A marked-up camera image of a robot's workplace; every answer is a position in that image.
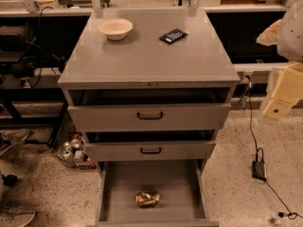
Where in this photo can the grey drawer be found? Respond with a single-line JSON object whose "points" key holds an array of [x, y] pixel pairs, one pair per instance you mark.
{"points": [[148, 110], [150, 145], [178, 183]]}

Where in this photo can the wire basket of cans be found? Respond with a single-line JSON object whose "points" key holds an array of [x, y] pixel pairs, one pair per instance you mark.
{"points": [[71, 153]]}

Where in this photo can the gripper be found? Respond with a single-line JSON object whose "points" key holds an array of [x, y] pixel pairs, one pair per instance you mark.
{"points": [[292, 38]]}

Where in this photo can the grey bottom drawer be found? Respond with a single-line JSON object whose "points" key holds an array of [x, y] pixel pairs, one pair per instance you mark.
{"points": [[178, 183]]}

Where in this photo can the black floor power adapter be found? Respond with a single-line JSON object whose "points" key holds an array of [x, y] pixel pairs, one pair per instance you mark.
{"points": [[259, 171]]}

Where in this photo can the grey sneaker lower left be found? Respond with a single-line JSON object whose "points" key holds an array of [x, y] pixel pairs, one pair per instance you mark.
{"points": [[13, 216]]}

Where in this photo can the grey top drawer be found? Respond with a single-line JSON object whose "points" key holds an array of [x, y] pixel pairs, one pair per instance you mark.
{"points": [[148, 110]]}

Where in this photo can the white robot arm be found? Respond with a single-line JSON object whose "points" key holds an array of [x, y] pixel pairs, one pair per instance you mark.
{"points": [[287, 35]]}

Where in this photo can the black machine on left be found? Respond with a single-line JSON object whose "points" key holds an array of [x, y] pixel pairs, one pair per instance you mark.
{"points": [[21, 56]]}

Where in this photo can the grey middle drawer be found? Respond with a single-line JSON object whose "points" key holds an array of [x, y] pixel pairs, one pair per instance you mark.
{"points": [[150, 145]]}

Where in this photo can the grey drawer cabinet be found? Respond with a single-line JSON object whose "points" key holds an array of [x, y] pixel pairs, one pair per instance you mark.
{"points": [[141, 61]]}

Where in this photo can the grey sneaker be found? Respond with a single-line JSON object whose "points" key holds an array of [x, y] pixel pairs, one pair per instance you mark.
{"points": [[13, 216], [11, 139]]}

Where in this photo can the cream ceramic bowl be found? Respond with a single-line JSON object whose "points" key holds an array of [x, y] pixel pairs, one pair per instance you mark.
{"points": [[115, 29]]}

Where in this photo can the dark snack packet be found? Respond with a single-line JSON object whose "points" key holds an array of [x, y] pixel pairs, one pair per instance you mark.
{"points": [[173, 36]]}

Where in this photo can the grey sneaker upper left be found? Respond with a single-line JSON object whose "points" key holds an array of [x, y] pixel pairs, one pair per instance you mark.
{"points": [[11, 139]]}

